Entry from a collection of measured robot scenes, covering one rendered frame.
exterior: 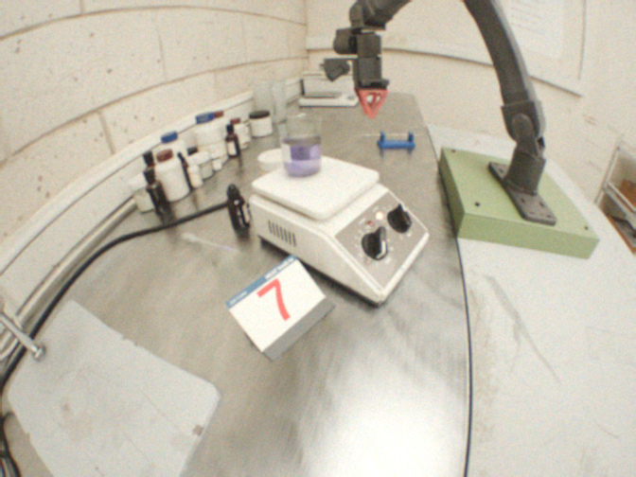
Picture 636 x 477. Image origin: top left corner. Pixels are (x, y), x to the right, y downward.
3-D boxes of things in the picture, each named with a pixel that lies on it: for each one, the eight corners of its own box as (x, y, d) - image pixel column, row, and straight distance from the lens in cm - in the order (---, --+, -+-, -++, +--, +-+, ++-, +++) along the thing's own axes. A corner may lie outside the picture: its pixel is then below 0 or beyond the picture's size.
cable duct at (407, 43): (581, 96, 221) (583, 82, 222) (586, 97, 217) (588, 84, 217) (308, 49, 186) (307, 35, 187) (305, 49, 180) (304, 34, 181)
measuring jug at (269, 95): (295, 123, 94) (292, 80, 91) (258, 130, 92) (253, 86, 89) (285, 114, 112) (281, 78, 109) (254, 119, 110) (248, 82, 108)
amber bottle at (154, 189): (172, 203, 56) (159, 163, 53) (167, 213, 53) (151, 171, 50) (158, 205, 58) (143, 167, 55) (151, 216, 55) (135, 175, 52)
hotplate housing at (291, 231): (426, 246, 37) (439, 195, 33) (379, 312, 28) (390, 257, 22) (306, 196, 46) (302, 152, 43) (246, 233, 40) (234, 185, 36)
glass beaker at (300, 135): (316, 187, 31) (312, 119, 28) (275, 183, 33) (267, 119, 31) (331, 167, 36) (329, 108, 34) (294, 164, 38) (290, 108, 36)
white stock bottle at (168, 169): (193, 193, 57) (180, 148, 53) (169, 204, 56) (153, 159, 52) (184, 185, 62) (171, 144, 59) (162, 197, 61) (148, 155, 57)
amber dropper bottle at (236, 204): (236, 231, 41) (224, 191, 37) (228, 222, 43) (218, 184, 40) (253, 223, 41) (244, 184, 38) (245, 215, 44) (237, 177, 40)
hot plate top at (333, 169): (381, 179, 35) (382, 172, 34) (323, 222, 26) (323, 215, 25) (311, 157, 41) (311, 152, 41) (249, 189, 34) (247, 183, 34)
